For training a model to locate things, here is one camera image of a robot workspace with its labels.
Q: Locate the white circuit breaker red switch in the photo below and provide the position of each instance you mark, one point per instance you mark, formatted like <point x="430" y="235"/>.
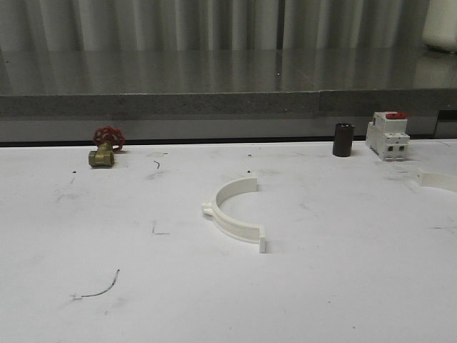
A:
<point x="386" y="135"/>

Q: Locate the white half clamp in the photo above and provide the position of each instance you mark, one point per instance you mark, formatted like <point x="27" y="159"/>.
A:
<point x="243" y="231"/>
<point x="436" y="180"/>

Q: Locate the brass valve red handwheel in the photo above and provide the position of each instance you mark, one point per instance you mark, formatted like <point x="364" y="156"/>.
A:
<point x="109" y="140"/>

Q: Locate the dark brown cylinder coupling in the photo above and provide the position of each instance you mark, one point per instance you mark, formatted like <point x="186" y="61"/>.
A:
<point x="343" y="139"/>

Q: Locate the white container background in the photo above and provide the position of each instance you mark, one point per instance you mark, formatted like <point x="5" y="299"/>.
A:
<point x="439" y="31"/>

